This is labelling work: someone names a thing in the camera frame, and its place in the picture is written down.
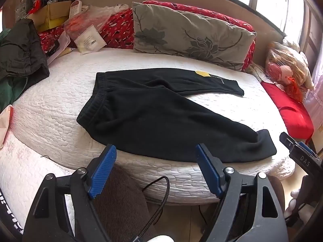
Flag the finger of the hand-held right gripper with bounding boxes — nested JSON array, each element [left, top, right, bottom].
[[279, 132, 323, 179]]

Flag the pink sheet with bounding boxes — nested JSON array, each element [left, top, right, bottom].
[[301, 60, 323, 147]]

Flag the white quilted mattress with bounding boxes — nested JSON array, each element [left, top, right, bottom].
[[0, 47, 296, 222]]

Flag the doll with orange hair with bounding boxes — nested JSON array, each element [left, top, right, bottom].
[[275, 64, 304, 104]]

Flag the person's right hand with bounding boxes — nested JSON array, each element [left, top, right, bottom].
[[284, 189, 315, 222]]

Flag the red patterned pillow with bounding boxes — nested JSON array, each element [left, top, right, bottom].
[[38, 0, 256, 72]]

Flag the plain red pillow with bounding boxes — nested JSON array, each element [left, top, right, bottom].
[[261, 81, 315, 140]]

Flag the black cable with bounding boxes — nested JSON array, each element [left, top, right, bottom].
[[134, 176, 171, 242]]

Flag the clear bag of beige cloth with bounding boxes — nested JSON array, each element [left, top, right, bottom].
[[265, 40, 316, 91]]

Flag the clear bag with orange item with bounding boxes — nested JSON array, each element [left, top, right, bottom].
[[63, 4, 129, 41]]

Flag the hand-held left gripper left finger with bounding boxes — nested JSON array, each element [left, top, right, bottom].
[[22, 144, 119, 242]]

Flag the white bottle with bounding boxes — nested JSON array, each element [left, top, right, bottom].
[[69, 0, 83, 18]]

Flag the grey floral pillow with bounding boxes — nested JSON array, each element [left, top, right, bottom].
[[131, 2, 257, 71]]

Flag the green cloth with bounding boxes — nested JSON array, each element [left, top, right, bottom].
[[0, 28, 28, 113]]

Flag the dark jacket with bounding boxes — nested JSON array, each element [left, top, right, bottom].
[[0, 19, 50, 86]]

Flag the pale pink bag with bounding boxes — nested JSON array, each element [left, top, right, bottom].
[[0, 105, 14, 149]]

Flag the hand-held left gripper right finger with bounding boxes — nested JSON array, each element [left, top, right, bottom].
[[195, 144, 289, 242]]

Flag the person's brown trouser leg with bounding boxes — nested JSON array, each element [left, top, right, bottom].
[[92, 165, 162, 242]]

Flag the black pants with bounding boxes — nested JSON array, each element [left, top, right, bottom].
[[76, 68, 277, 163]]

